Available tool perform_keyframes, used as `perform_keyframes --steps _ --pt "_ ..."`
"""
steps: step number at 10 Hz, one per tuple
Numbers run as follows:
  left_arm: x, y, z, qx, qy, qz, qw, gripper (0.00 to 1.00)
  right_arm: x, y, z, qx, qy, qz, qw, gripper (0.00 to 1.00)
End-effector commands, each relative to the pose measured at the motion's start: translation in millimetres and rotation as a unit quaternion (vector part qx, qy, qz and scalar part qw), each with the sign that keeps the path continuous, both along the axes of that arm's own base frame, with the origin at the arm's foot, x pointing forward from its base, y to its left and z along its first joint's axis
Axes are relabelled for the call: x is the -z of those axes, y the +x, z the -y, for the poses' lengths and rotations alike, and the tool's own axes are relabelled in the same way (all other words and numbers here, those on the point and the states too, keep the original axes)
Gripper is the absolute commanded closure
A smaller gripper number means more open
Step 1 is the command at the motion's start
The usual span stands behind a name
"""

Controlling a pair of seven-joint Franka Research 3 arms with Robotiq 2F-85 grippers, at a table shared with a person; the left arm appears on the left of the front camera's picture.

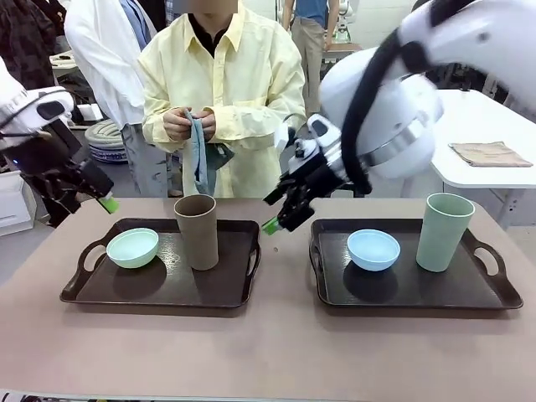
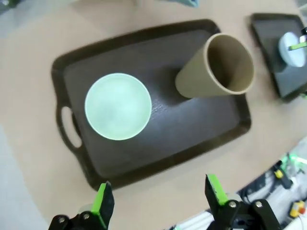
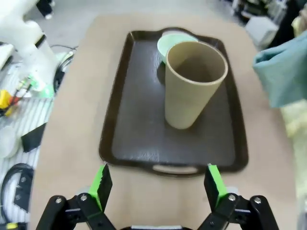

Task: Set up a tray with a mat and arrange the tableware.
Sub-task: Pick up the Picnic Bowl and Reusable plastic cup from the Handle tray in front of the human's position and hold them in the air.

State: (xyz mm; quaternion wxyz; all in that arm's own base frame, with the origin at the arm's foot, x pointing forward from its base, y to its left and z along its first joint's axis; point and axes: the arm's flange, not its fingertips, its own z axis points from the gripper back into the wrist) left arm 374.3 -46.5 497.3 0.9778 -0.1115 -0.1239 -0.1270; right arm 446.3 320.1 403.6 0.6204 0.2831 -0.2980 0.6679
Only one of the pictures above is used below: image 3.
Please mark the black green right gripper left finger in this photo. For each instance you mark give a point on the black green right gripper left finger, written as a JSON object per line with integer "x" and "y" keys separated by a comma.
{"x": 96, "y": 206}

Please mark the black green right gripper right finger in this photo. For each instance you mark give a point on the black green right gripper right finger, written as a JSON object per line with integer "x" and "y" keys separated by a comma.
{"x": 216, "y": 201}

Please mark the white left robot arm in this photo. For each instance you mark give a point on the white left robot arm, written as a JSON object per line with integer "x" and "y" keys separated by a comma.
{"x": 31, "y": 45}

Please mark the black foam piece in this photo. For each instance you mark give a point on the black foam piece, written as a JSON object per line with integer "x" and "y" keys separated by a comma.
{"x": 32, "y": 139}

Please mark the small pale round bowl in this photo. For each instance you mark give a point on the small pale round bowl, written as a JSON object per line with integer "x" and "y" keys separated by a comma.
{"x": 165, "y": 46}

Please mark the person in dark trousers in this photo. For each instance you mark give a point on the person in dark trousers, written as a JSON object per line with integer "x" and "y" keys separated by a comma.
{"x": 45, "y": 8}

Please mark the dark brown serving tray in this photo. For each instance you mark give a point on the dark brown serving tray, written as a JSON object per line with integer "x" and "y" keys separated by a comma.
{"x": 141, "y": 119}

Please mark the yellow connector block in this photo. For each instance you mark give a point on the yellow connector block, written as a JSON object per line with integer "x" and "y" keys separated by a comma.
{"x": 4, "y": 100}

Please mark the white bowl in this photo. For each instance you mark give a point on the white bowl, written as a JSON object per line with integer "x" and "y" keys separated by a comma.
{"x": 8, "y": 142}

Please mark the teal cloth mat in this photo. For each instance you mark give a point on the teal cloth mat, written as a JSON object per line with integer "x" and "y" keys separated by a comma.
{"x": 280, "y": 72}

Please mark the tall pale plastic cup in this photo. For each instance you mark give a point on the tall pale plastic cup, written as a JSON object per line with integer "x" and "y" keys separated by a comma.
{"x": 184, "y": 103}

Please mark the white box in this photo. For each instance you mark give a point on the white box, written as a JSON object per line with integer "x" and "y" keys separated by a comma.
{"x": 261, "y": 31}

